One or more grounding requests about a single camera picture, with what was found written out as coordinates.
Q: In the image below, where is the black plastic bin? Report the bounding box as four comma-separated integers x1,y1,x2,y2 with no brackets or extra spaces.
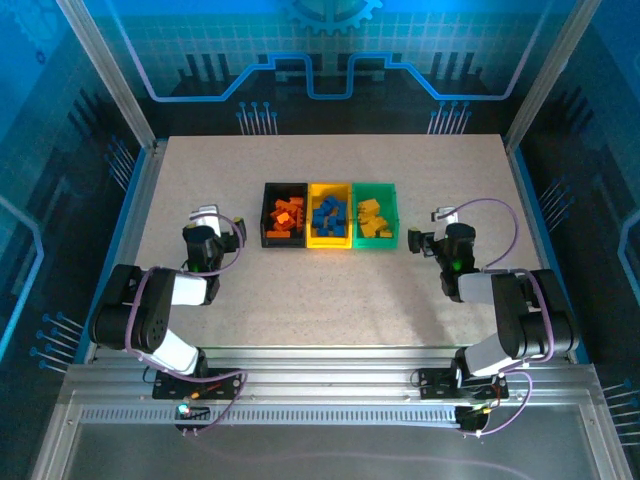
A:
261,182,310,250

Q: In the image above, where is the green plastic bin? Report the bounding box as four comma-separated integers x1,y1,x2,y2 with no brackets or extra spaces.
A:
352,182,400,250

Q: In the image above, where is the yellow plastic bin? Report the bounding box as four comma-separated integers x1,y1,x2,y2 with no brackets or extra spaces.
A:
305,183,355,250

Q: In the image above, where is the left black controller board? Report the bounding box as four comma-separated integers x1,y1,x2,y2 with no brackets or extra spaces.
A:
174,402,211,431

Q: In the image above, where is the black controller board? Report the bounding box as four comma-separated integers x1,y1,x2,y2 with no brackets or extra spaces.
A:
174,402,211,431
457,404,489,434

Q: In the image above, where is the right black controller board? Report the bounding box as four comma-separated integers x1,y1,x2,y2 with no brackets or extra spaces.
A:
457,404,489,434

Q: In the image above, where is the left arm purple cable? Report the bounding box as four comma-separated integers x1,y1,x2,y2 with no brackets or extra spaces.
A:
124,212,250,436

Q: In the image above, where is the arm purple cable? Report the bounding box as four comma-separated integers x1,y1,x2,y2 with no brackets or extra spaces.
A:
452,197,556,439
124,212,250,436

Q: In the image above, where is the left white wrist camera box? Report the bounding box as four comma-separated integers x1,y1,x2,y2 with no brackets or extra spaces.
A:
188,204,221,236

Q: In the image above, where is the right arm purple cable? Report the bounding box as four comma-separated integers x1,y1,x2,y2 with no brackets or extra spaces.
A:
452,197,556,439

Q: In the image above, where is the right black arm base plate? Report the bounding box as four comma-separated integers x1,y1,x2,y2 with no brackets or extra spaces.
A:
417,367,509,401

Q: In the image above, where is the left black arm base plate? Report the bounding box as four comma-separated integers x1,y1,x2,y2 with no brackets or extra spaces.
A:
152,368,246,401

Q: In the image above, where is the aluminium front frame rail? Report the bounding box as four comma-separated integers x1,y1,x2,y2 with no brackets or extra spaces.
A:
62,347,601,407

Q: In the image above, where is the slotted grey cable duct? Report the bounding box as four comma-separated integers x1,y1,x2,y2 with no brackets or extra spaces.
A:
79,407,461,426

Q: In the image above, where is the right aluminium corner post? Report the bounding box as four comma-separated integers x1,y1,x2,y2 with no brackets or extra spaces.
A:
503,0,604,154

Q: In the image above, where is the aluminium corner post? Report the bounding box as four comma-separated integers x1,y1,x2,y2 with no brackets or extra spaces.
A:
503,0,604,154
55,0,160,154

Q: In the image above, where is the left aluminium corner post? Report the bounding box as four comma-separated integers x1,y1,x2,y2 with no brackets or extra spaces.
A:
55,0,160,154

